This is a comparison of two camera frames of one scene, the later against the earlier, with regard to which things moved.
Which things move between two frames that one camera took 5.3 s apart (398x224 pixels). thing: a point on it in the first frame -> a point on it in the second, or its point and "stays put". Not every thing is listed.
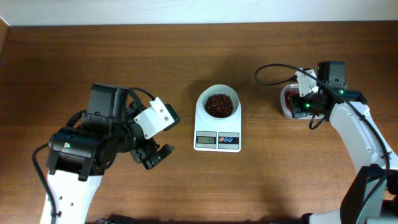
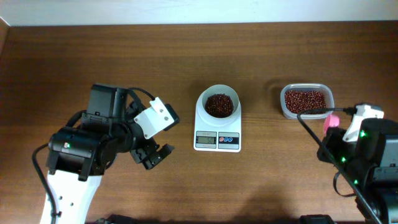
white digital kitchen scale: [217, 138] stays put
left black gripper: [141, 155] stays put
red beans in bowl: [219, 105] stays put
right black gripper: [296, 106] -> [332, 136]
